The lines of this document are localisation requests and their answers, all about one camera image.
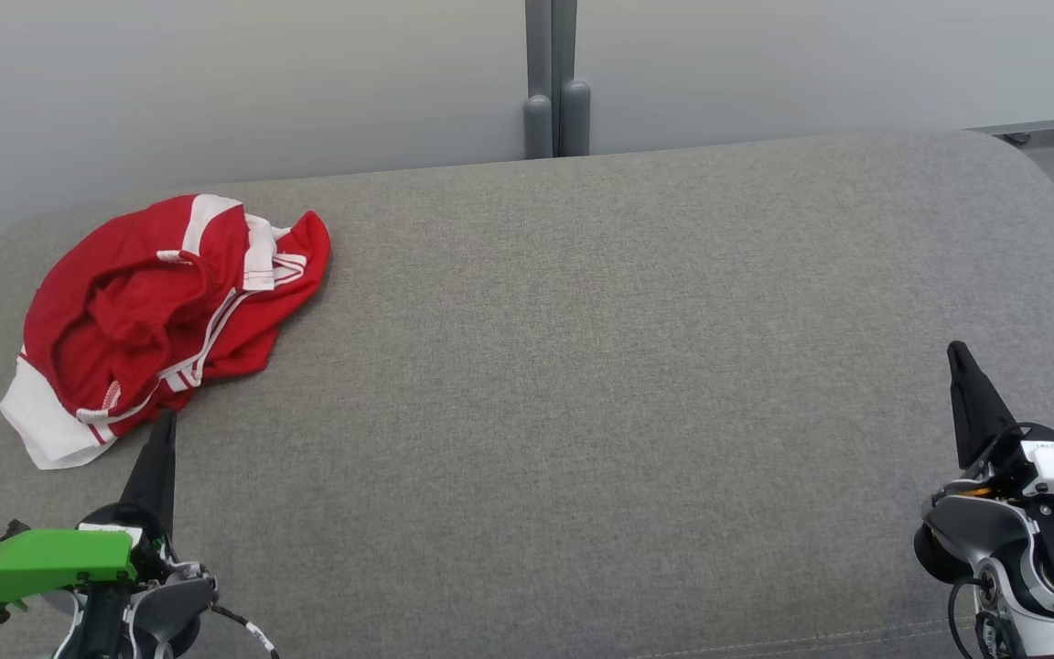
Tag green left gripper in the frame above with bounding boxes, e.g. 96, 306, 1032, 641
0, 409, 177, 616

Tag red jersey with white stripes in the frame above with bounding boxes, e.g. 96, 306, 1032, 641
0, 197, 322, 470

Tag grey fabric sofa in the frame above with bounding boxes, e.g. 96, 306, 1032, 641
0, 128, 1054, 659

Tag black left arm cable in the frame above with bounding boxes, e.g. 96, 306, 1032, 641
210, 602, 281, 659

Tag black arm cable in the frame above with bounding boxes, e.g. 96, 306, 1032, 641
946, 575, 990, 659
210, 602, 281, 659

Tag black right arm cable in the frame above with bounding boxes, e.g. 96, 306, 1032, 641
946, 575, 990, 659

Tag grey partition post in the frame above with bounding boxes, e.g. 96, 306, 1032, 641
553, 0, 592, 157
524, 0, 554, 159

